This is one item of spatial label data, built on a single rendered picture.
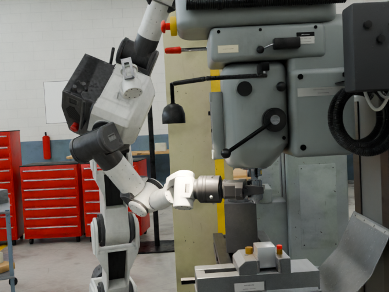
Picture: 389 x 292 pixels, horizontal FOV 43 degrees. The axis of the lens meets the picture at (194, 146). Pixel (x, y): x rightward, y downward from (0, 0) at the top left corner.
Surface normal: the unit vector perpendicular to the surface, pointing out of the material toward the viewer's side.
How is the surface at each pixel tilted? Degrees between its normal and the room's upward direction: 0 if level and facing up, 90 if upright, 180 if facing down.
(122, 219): 81
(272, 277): 90
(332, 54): 90
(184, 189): 67
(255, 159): 122
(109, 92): 59
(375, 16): 90
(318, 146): 90
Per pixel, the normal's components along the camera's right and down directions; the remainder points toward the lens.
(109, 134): 0.85, -0.32
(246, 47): 0.02, 0.05
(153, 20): -0.06, 0.46
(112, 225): 0.32, -0.12
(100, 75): 0.25, -0.49
